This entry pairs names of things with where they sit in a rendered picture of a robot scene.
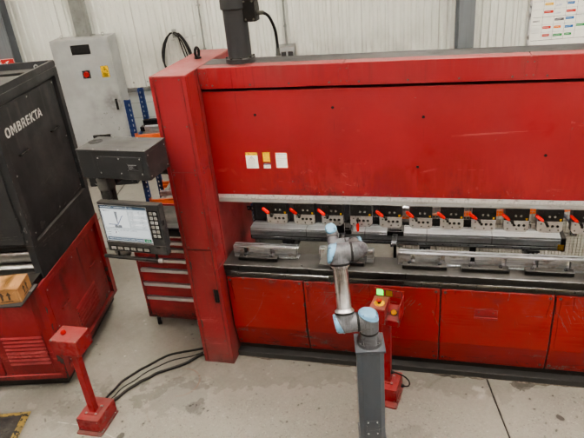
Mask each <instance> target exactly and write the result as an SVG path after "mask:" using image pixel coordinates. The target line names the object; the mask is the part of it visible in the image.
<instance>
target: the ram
mask: <svg viewBox="0 0 584 438"><path fill-rule="evenodd" d="M202 99H203V105H204V110H205V116H206V121H207V127H208V132H209V142H210V148H211V154H212V159H213V164H214V170H215V176H216V186H217V191H218V194H237V195H281V196H368V197H412V198H455V199H500V200H543V201H584V78H578V79H548V80H516V81H486V82H457V83H398V84H367V85H337V86H308V87H277V88H247V89H218V90H205V91H203V92H202ZM262 152H269V157H270V162H264V161H263V158H262ZM245 153H257V158H258V166H259V169H247V163H246V156H245ZM275 153H287V157H288V166H289V168H288V169H278V168H277V167H276V164H275ZM264 163H270V165H271V169H265V168H264V166H263V164H264ZM219 202H279V203H317V204H354V205H391V206H429V207H466V208H503V209H577V210H584V206H570V205H530V204H490V203H450V202H371V201H330V200H290V199H250V198H219Z"/></svg>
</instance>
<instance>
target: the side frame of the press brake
mask: <svg viewBox="0 0 584 438"><path fill-rule="evenodd" d="M200 56H201V57H202V58H199V59H195V58H194V57H195V56H194V53H192V54H191V55H189V56H186V57H185V58H183V59H181V60H179V61H178V62H176V63H173V64H171V65H170V66H168V67H166V68H165V69H163V70H160V71H158V72H157V73H155V74H153V75H152V76H149V84H150V88H151V93H152V97H153V102H154V106H155V111H156V119H157V123H158V128H159V132H160V137H164V138H165V139H164V142H165V147H166V151H167V156H168V160H169V167H168V168H167V171H168V175H169V183H170V187H171V192H172V196H173V201H174V205H175V210H176V218H177V222H178V227H179V231H180V236H181V240H182V248H183V253H184V257H185V262H186V265H187V270H188V274H189V282H190V287H191V291H192V295H193V300H194V304H195V309H196V317H197V321H198V326H199V330H200V335H201V339H202V347H203V352H204V356H205V361H207V362H226V363H235V362H236V359H237V357H238V356H239V352H238V350H239V348H240V347H241V343H240V341H239V338H238V335H237V333H236V327H235V324H234V319H233V314H232V308H231V303H230V298H229V288H228V283H227V277H226V273H225V269H224V267H223V264H224V263H225V261H226V260H227V258H228V257H229V254H230V253H231V251H232V250H234V247H233V245H234V244H235V242H256V239H253V238H251V233H250V227H251V225H252V224H253V219H252V212H251V210H248V208H247V206H250V202H219V197H218V191H217V186H216V176H215V170H214V164H213V159H212V154H211V148H210V142H209V132H208V127H207V121H206V116H205V110H204V105H203V99H202V92H203V91H205V90H200V84H199V79H198V74H197V68H199V67H200V66H202V65H203V64H205V63H206V62H208V61H210V60H211V59H224V58H226V56H229V54H228V49H215V50H200Z"/></svg>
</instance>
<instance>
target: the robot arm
mask: <svg viewBox="0 0 584 438"><path fill-rule="evenodd" d="M325 231H326V235H327V241H328V253H327V258H328V264H330V267H331V268H332V269H333V270H334V279H335V297H336V306H337V309H336V310H335V313H334V314H333V319H334V323H335V329H336V332H337V333H338V334H345V333H352V332H359V334H358V336H357V345H358V346H359V347H360V348H362V349H365V350H375V349H378V348H379V347H380V346H381V345H382V338H381V335H380V333H379V317H378V313H377V311H376V310H375V309H372V308H370V307H362V308H360V309H359V310H358V312H355V310H354V309H353V308H352V307H351V300H350V290H349V280H348V266H349V265H350V262H352V261H357V260H360V259H362V258H363V257H364V256H365V255H366V254H367V253H368V246H367V244H366V243H365V242H363V241H362V239H361V237H360V236H351V237H343V238H342V233H341V232H338V230H337V227H336V226H335V225H334V224H333V223H332V222H330V223H328V224H327V225H326V226H325ZM339 233H340V235H339Z"/></svg>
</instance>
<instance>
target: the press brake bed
mask: <svg viewBox="0 0 584 438"><path fill-rule="evenodd" d="M225 273H226V277H227V283H228V288H229V298H230V303H231V308H232V314H233V319H234V324H235V327H236V333H237V335H238V338H239V341H240V343H241V347H240V348H239V350H238V352H239V355H247V356H257V357H267V358H277V359H285V360H293V361H303V362H322V363H333V364H341V365H349V366H356V354H355V341H354V334H359V332H352V333H345V334H338V333H337V332H336V329H335V323H334V319H333V314H334V313H335V310H336V309H337V306H336V297H335V284H334V279H333V276H332V275H313V274H297V273H281V272H265V271H249V270H233V269H225ZM348 280H349V290H350V300H351V307H352V308H353V309H354V310H355V312H358V310H359V309H360V308H362V307H369V306H370V304H371V302H372V301H373V298H374V296H375V288H381V289H392V290H399V291H404V314H403V317H402V319H401V323H400V326H399V328H398V327H393V326H392V369H394V370H404V371H413V372H422V373H432V374H448V375H463V376H471V377H480V378H488V379H497V380H506V381H518V382H535V383H545V384H553V385H564V386H572V387H580V388H584V289H566V288H550V287H535V286H519V285H502V284H486V283H471V282H440V281H423V280H408V279H392V278H376V277H360V276H349V277H348ZM475 309H486V310H498V315H497V321H493V320H481V319H475Z"/></svg>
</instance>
